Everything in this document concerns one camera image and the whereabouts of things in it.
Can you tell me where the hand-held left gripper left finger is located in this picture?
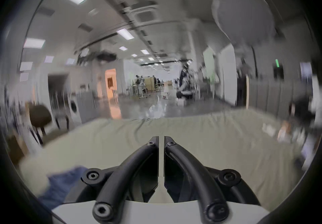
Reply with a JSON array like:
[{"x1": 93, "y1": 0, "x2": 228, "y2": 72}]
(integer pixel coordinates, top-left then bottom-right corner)
[{"x1": 64, "y1": 136, "x2": 159, "y2": 223}]

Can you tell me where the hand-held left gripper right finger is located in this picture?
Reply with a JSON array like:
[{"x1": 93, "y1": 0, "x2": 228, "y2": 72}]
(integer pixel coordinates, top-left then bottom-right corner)
[{"x1": 164, "y1": 136, "x2": 261, "y2": 223}]

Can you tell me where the dark blue shirt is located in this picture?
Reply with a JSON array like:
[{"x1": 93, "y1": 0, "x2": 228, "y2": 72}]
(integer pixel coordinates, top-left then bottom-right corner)
[{"x1": 38, "y1": 166, "x2": 88, "y2": 209}]

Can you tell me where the white washing machine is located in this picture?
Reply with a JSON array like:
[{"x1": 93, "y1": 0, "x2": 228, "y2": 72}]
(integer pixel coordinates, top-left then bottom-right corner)
[{"x1": 67, "y1": 92, "x2": 96, "y2": 125}]

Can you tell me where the group of people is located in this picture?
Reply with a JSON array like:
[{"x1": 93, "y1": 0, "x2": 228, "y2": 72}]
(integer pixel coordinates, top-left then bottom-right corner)
[{"x1": 133, "y1": 74, "x2": 164, "y2": 94}]

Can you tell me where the dark round-backed chair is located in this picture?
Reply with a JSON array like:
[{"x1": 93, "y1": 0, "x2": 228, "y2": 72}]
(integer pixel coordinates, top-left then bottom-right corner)
[{"x1": 28, "y1": 104, "x2": 69, "y2": 143}]

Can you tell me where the round white lamp on stand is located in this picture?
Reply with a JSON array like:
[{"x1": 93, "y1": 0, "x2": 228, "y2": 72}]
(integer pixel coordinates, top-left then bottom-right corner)
[{"x1": 211, "y1": 0, "x2": 276, "y2": 79}]

